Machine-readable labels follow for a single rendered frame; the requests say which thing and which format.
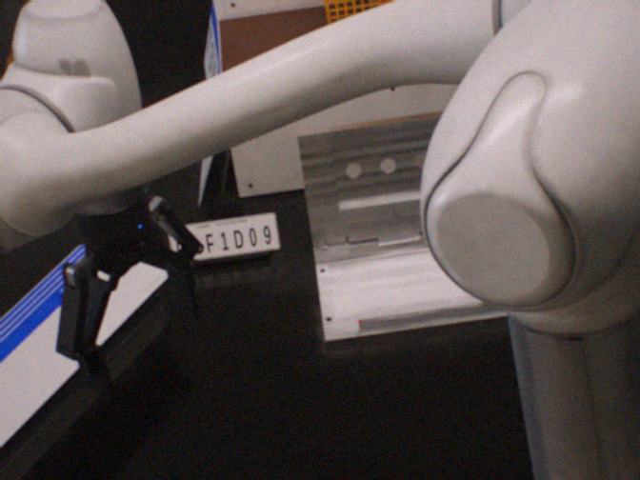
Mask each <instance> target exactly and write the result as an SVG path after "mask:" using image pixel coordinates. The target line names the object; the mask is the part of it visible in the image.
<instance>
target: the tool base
mask: <svg viewBox="0 0 640 480"><path fill-rule="evenodd" d="M419 237H420V239H419V240H413V241H407V242H400V243H393V244H387V245H380V246H379V244H378V238H372V239H366V240H359V241H352V242H347V236H343V237H336V238H330V239H326V240H327V245H325V246H318V247H315V248H313V249H314V257H315V265H316V272H317V280H318V287H319V294H320V302H321V310H322V317H323V325H324V333H325V339H326V347H327V352H334V351H340V350H353V349H361V348H367V347H374V346H381V345H387V344H394V343H401V342H408V341H414V340H421V339H428V338H435V337H442V336H449V335H455V334H462V333H469V332H476V331H482V330H495V329H502V328H509V327H510V326H509V320H508V315H507V314H506V313H504V312H503V311H502V310H500V309H493V310H480V311H473V312H466V313H459V314H453V315H446V316H439V317H432V318H426V319H419V320H411V321H405V322H398V323H391V324H385V325H378V326H371V327H364V328H360V329H359V324H358V320H359V319H367V318H373V317H381V316H388V315H394V314H401V313H408V312H415V311H421V310H434V309H441V308H447V307H455V306H462V305H468V304H475V303H482V302H481V301H479V300H477V299H475V298H474V297H472V296H470V295H469V294H467V293H466V292H464V291H463V290H461V289H460V288H459V287H457V286H456V285H455V284H454V283H453V282H452V281H451V280H450V279H449V278H448V276H447V275H446V274H445V273H444V272H443V271H442V270H441V269H440V268H439V266H438V265H437V263H436V262H435V260H434V259H433V257H432V255H431V253H430V250H429V248H428V246H427V243H426V240H425V237H424V233H423V232H422V231H420V232H419ZM321 269H324V270H326V271H325V272H320V270H321ZM328 317H330V318H331V319H332V320H331V321H329V322H328V321H327V320H326V319H327V318H328Z"/></svg>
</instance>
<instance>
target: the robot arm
mask: <svg viewBox="0 0 640 480"><path fill-rule="evenodd" d="M12 50H13V57H14V61H13V62H12V63H11V64H10V65H9V67H8V69H7V71H6V74H5V76H4V77H3V79H2V81H1V83H0V252H9V251H11V250H13V249H15V248H17V247H19V246H21V245H23V244H25V243H27V242H29V241H31V240H33V239H35V238H38V237H40V236H42V235H45V234H49V233H52V232H55V231H57V230H59V229H61V228H62V227H63V226H65V225H66V224H67V223H68V222H69V220H70V219H71V218H72V216H73V220H74V224H75V227H76V230H77V233H78V234H79V236H80V238H81V240H82V241H83V243H84V246H85V250H84V258H82V259H81V260H79V261H78V262H76V263H75V264H72V263H70V262H65V263H64V264H63V266H62V268H61V271H62V276H63V282H64V287H63V294H62V302H61V309H60V316H59V324H58V332H57V339H56V347H55V351H56V352H57V353H59V354H61V355H63V356H65V357H67V358H69V359H70V360H72V361H77V363H78V366H79V369H80V371H81V372H82V373H84V374H86V375H87V378H88V382H89V385H90V389H91V390H93V391H95V392H97V393H99V394H101V395H103V396H105V397H107V398H109V399H111V398H112V397H113V396H114V395H115V392H114V389H113V385H112V382H111V379H110V372H109V369H108V365H107V361H106V358H105V354H104V351H103V348H102V346H100V345H98V344H96V342H97V339H98V335H99V332H100V329H101V327H102V324H103V320H104V317H105V314H106V311H107V307H108V304H109V301H110V296H111V294H112V292H113V291H116V290H117V288H118V285H119V281H120V278H122V277H123V276H124V275H126V274H127V273H128V272H129V270H130V269H131V268H132V267H134V266H136V265H138V264H139V263H140V262H142V257H143V256H144V254H145V251H147V252H149V253H152V254H154V255H156V256H159V257H161V258H164V259H166V260H169V261H170V262H168V264H167V265H166V266H165V267H166V271H167V276H168V279H169V284H170V292H171V296H172V300H173V305H174V308H175V313H176V314H177V315H180V316H182V317H184V318H186V319H188V320H191V321H192V322H194V323H196V322H197V321H198V320H200V315H199V310H198V306H197V302H196V297H195V292H194V288H195V283H196V282H195V277H194V273H193V271H196V270H198V269H199V266H200V262H199V261H198V260H196V259H194V257H195V256H196V254H202V253H203V251H204V248H205V247H204V245H203V244H202V243H201V242H200V241H199V240H198V239H197V238H196V236H195V235H194V234H193V233H192V232H191V231H190V230H189V229H188V228H187V227H186V226H185V225H184V224H183V223H182V222H181V221H180V220H179V219H178V218H177V216H176V215H175V214H174V211H173V208H172V205H171V202H170V201H168V200H166V199H163V198H161V197H158V196H156V195H153V194H151V195H149V196H147V191H148V190H149V187H150V181H152V180H154V179H157V178H159V177H162V176H164V175H167V174H169V173H172V172H174V171H176V170H180V169H182V168H184V167H187V166H189V165H192V164H194V163H196V162H199V161H201V160H204V159H206V158H209V157H211V156H213V155H215V154H217V153H220V152H222V151H225V150H229V149H231V148H234V147H236V146H238V145H241V144H243V143H246V142H248V141H250V140H252V139H255V138H257V137H259V136H262V135H264V134H267V133H269V132H272V131H274V130H278V129H280V128H283V127H285V126H287V125H289V124H292V123H294V122H297V121H299V120H301V119H304V118H306V117H309V116H311V115H314V114H315V113H318V112H320V111H323V110H327V109H329V108H332V107H334V106H337V105H340V104H342V103H345V102H348V101H349V100H352V99H355V98H358V97H361V96H364V95H367V94H371V93H374V92H377V91H380V90H387V89H392V88H397V87H403V86H410V85H424V84H438V85H458V86H459V88H458V90H457V91H456V93H455V94H454V95H453V97H452V98H451V100H450V102H449V104H448V106H447V108H446V110H445V111H444V113H443V115H442V117H441V119H440V121H439V123H438V125H437V127H436V129H435V131H434V133H433V136H432V138H431V140H430V146H429V149H428V153H427V157H426V161H425V165H424V169H423V175H422V183H421V191H420V214H421V222H422V229H423V233H424V237H425V240H426V243H427V246H428V248H429V250H430V253H431V255H432V257H433V259H434V260H435V262H436V263H437V265H438V266H439V268H440V269H441V270H442V271H443V272H444V273H445V274H446V275H447V276H448V278H449V279H450V280H451V281H452V282H453V283H454V284H455V285H456V286H457V287H459V288H460V289H461V290H463V291H464V292H466V293H467V294H469V295H470V296H472V297H474V298H475V299H477V300H479V301H481V302H483V303H486V304H488V305H490V306H493V307H496V308H499V309H500V310H502V311H503V312H504V313H506V314H507V315H508V320H509V326H510V337H511V342H512V348H513V354H514V360H515V366H516V371H517V377H518V383H519V389H520V394H521V400H522V405H523V411H524V416H525V422H526V428H527V434H528V439H529V445H530V456H531V462H532V467H533V473H534V479H535V480H640V0H397V1H394V2H391V3H388V4H386V5H383V6H380V7H377V8H374V9H371V10H367V11H364V12H361V13H358V14H355V15H353V16H351V17H348V18H346V19H343V20H340V21H338V22H335V23H333V24H330V25H328V26H325V27H324V28H321V29H319V30H315V31H313V32H311V33H308V34H306V35H304V36H301V37H299V38H297V39H295V40H292V41H290V42H288V43H287V44H285V45H282V46H280V47H278V48H276V49H274V50H270V51H268V52H266V53H264V54H262V55H260V56H257V57H255V58H253V59H251V60H249V61H248V62H246V63H243V64H241V65H239V66H237V67H235V68H233V69H231V70H227V71H225V72H223V73H221V74H219V75H217V76H214V77H212V78H211V79H209V80H207V81H205V82H203V83H200V84H198V85H196V86H194V87H192V88H190V89H187V90H184V91H182V92H180V93H178V94H176V95H173V96H172V97H170V98H168V99H166V100H164V101H162V102H159V103H157V104H155V105H153V106H151V107H149V108H146V109H144V110H142V105H141V96H140V90H139V85H138V80H137V75H136V71H135V67H134V64H133V61H132V58H131V54H130V49H129V47H128V44H127V42H126V39H125V36H124V34H123V32H122V30H121V28H120V26H119V24H118V22H117V20H116V18H115V17H114V15H113V13H112V12H111V10H110V8H109V6H108V5H107V4H106V2H104V1H103V0H32V1H30V2H28V4H27V5H26V6H25V7H24V8H22V10H21V12H20V15H19V18H18V21H17V25H16V29H15V33H14V38H13V43H12ZM152 220H153V221H156V222H157V223H158V224H159V225H160V226H161V227H162V228H163V229H164V230H165V231H166V232H167V233H168V234H169V236H170V237H171V238H172V239H173V240H174V241H175V242H176V243H177V244H178V245H179V246H180V247H181V248H180V250H179V251H175V250H172V249H169V248H167V247H164V246H162V245H160V244H157V243H155V242H153V241H151V240H149V237H150V230H151V226H152ZM171 262H173V263H174V264H173V263H171ZM99 271H101V272H103V273H105V274H106V275H108V276H109V280H108V281H107V280H105V279H103V278H100V277H99V276H98V272H99Z"/></svg>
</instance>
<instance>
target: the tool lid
mask: <svg viewBox="0 0 640 480"><path fill-rule="evenodd" d="M443 113H444V112H443V111H438V112H431V113H424V114H417V115H411V116H404V117H397V118H391V119H384V120H377V121H370V122H364V123H356V124H349V125H343V126H336V127H329V128H322V129H316V130H303V131H298V132H296V133H297V141H298V148H299V153H300V160H301V167H302V173H303V180H304V186H305V193H306V199H307V206H308V213H309V220H310V231H311V238H312V244H313V246H314V247H318V246H325V245H326V244H325V239H330V238H336V237H343V236H348V238H349V242H352V241H359V240H366V239H372V238H378V244H379V246H380V245H387V244H393V243H400V242H407V241H413V240H419V239H420V237H419V232H420V231H423V229H422V222H421V214H420V191H421V183H422V175H423V169H424V166H423V167H419V166H417V165H416V164H415V163H414V159H415V157H416V156H417V155H419V154H426V155H427V153H428V149H429V146H430V140H431V138H432V136H433V133H434V131H435V129H436V127H437V125H438V123H439V121H440V119H441V117H442V115H443ZM385 159H391V160H393V161H394V162H395V166H394V168H393V169H392V170H389V171H385V170H382V169H381V168H380V165H381V162H382V161H383V160H385ZM350 164H357V165H359V166H360V167H361V171H360V173H359V174H357V175H355V176H351V175H349V174H347V167H348V166H349V165H350Z"/></svg>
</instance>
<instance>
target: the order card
mask: <svg viewBox="0 0 640 480"><path fill-rule="evenodd" d="M185 226H186V227H187V228H188V229H189V230H190V231H191V232H192V233H193V234H194V235H195V236H196V238H197V239H198V240H199V241H200V242H201V243H202V244H203V245H204V247H205V248H204V251H203V253H202V254H196V256H195V257H194V259H196V260H203V259H210V258H216V257H223V256H230V255H237V254H244V253H251V252H258V251H264V250H277V249H279V248H280V244H279V238H278V231H277V225H276V219H275V213H267V214H259V215H253V216H246V217H239V218H232V219H226V220H219V221H212V222H206V223H199V224H192V225H185ZM169 238H170V248H171V249H172V250H175V251H179V250H180V248H181V247H180V246H179V245H178V244H177V243H176V242H175V241H174V240H173V239H172V238H171V237H170V236H169Z"/></svg>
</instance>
